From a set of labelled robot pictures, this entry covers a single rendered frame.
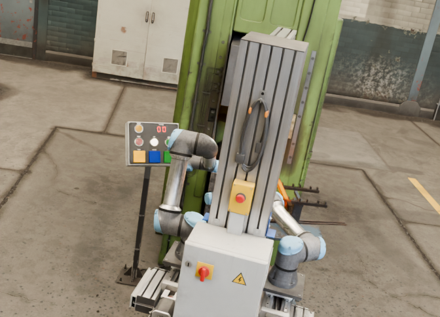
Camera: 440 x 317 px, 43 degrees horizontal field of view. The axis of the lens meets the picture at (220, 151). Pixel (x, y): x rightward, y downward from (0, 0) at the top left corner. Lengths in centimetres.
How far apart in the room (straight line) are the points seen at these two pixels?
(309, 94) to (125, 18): 547
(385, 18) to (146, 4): 398
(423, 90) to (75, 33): 604
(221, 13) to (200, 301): 198
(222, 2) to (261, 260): 194
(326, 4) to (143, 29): 549
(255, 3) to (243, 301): 203
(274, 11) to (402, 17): 653
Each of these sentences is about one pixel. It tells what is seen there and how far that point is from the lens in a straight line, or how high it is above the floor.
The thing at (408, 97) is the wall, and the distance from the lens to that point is 1046.
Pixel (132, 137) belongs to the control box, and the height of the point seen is 111.
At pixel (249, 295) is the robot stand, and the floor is 107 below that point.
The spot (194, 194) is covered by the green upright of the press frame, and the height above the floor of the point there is 64.
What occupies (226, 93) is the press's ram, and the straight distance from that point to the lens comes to 365.
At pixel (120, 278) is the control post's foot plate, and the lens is 414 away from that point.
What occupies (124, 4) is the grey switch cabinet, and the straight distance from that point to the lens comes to 888.
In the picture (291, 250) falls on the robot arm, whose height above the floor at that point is 103.
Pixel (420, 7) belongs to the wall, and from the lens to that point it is 1019.
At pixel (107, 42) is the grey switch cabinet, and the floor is 60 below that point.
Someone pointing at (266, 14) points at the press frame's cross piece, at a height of 197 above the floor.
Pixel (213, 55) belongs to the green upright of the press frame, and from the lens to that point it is 374.
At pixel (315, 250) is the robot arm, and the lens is 289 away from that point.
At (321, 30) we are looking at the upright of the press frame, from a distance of 373.
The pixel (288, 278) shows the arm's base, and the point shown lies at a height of 87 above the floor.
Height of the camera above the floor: 237
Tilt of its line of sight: 21 degrees down
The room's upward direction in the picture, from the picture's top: 10 degrees clockwise
